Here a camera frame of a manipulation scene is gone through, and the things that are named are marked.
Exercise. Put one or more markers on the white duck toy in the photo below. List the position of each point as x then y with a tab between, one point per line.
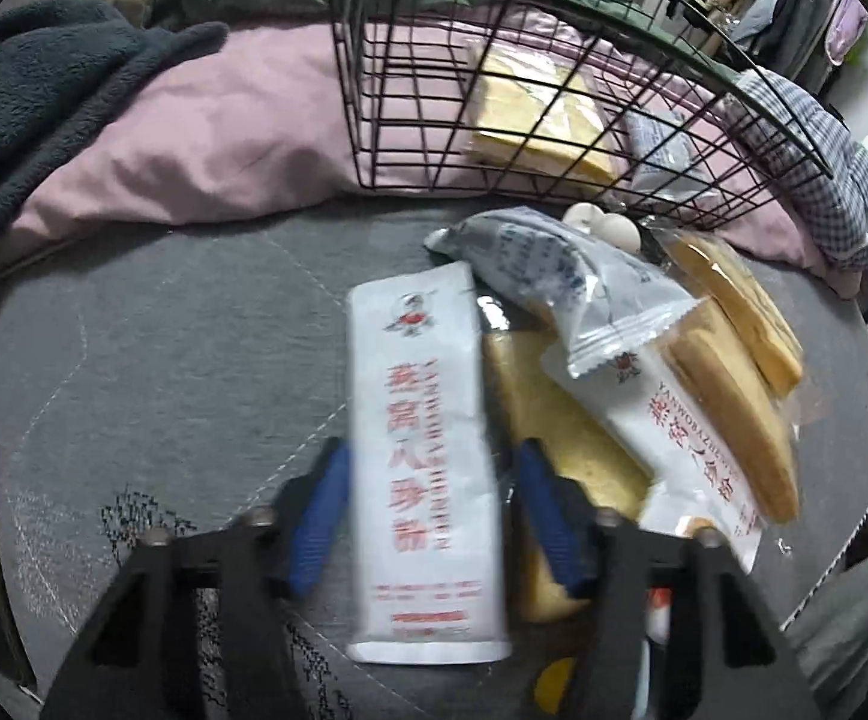
612	228

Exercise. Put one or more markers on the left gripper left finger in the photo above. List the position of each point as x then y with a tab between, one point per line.
137	654

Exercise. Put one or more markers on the grey blue snack packet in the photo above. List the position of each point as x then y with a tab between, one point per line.
601	301

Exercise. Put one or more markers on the dark teal fleece blanket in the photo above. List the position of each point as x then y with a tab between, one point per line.
67	68

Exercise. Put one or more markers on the bagged bread slice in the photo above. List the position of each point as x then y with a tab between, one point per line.
715	267

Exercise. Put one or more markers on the clothes rack with garments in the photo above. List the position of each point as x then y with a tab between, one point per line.
807	41

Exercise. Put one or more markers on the black wire basket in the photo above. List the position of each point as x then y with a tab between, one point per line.
405	86

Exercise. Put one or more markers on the blue duck toy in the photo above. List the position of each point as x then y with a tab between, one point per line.
551	685

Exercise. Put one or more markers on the blue checked pillow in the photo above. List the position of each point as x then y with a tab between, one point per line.
811	157

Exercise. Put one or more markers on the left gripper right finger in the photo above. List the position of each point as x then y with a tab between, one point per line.
725	656

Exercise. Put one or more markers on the white red-text snack packet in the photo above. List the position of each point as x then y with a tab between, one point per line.
425	509

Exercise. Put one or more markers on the pink bed sheet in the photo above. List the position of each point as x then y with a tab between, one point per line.
255	129

